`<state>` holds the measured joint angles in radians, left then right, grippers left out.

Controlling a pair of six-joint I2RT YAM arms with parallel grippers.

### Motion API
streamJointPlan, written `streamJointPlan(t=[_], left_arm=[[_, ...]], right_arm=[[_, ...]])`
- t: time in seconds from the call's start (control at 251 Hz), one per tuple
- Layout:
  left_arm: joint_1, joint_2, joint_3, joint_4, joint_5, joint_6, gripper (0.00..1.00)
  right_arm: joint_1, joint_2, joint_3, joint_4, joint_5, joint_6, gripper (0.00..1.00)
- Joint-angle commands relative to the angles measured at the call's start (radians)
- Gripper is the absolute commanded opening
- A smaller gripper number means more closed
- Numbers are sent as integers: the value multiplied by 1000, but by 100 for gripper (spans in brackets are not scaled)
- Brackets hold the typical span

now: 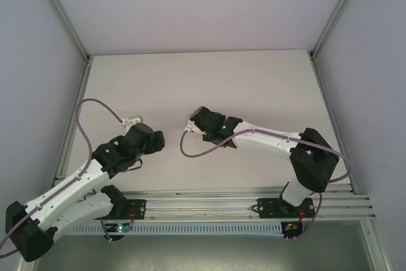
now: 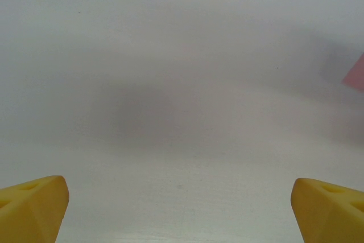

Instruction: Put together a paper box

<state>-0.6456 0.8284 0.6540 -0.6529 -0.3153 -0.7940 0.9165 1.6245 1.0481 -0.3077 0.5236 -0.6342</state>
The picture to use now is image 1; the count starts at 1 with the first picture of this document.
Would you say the thin black cable loop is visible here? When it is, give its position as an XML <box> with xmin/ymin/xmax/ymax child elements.
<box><xmin>125</xmin><ymin>159</ymin><xmax>144</xmax><ymax>174</ymax></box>

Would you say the aluminium side rail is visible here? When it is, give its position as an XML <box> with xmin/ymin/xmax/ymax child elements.
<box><xmin>309</xmin><ymin>58</ymin><xmax>356</xmax><ymax>194</ymax></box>
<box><xmin>47</xmin><ymin>56</ymin><xmax>93</xmax><ymax>197</ymax></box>

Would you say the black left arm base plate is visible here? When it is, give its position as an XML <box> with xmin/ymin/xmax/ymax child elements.
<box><xmin>122</xmin><ymin>199</ymin><xmax>147</xmax><ymax>221</ymax></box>

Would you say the aluminium mounting rail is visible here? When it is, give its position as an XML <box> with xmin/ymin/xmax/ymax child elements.
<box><xmin>52</xmin><ymin>188</ymin><xmax>377</xmax><ymax>221</ymax></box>

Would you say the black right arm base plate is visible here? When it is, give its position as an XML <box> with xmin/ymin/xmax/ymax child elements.
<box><xmin>257</xmin><ymin>197</ymin><xmax>315</xmax><ymax>220</ymax></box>

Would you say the white slotted cable duct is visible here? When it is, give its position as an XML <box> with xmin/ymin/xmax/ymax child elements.
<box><xmin>65</xmin><ymin>222</ymin><xmax>283</xmax><ymax>237</ymax></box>

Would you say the aluminium frame post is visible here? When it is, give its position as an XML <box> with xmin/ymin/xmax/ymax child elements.
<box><xmin>30</xmin><ymin>0</ymin><xmax>93</xmax><ymax>63</ymax></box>
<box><xmin>309</xmin><ymin>0</ymin><xmax>369</xmax><ymax>62</ymax></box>

